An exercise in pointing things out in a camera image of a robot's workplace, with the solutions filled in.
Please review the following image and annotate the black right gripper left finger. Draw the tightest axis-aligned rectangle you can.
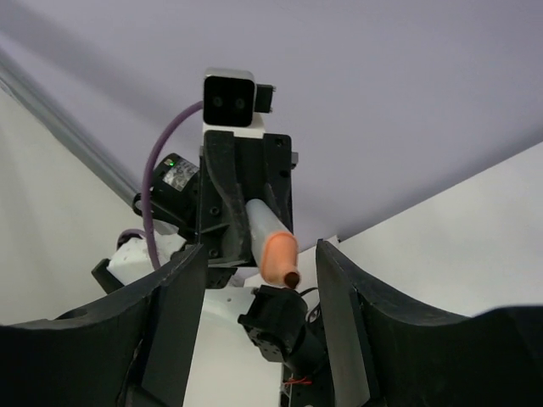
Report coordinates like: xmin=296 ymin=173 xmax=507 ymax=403
xmin=1 ymin=245 xmax=208 ymax=406

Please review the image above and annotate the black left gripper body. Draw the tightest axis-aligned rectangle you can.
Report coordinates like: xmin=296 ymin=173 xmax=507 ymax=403
xmin=197 ymin=131 xmax=294 ymax=267

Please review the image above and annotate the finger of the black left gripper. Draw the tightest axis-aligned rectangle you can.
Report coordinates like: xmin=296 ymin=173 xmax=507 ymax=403
xmin=204 ymin=131 xmax=255 ymax=265
xmin=264 ymin=182 xmax=294 ymax=232

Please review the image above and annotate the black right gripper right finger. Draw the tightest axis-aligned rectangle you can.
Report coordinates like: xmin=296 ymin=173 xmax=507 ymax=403
xmin=316 ymin=241 xmax=542 ymax=406

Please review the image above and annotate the orange tip clear highlighter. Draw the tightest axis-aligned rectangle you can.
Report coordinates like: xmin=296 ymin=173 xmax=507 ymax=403
xmin=244 ymin=198 xmax=301 ymax=292

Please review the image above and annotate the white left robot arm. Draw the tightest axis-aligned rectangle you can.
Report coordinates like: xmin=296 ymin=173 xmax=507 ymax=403
xmin=115 ymin=130 xmax=334 ymax=406

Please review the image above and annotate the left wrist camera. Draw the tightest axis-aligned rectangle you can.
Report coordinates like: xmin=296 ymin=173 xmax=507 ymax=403
xmin=203 ymin=68 xmax=276 ymax=138

